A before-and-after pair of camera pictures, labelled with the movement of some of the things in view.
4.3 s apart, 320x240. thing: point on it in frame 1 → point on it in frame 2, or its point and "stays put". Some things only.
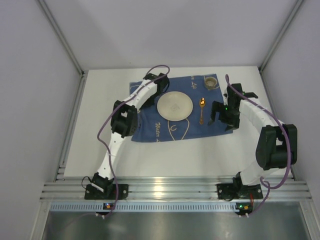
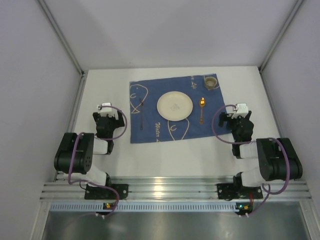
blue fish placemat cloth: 151,126 stays put
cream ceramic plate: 174,106 stays put
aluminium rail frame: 170,189 stays put
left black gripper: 152,100 → 107,118
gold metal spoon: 202,103 stays put
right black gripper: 219,113 → 236,120
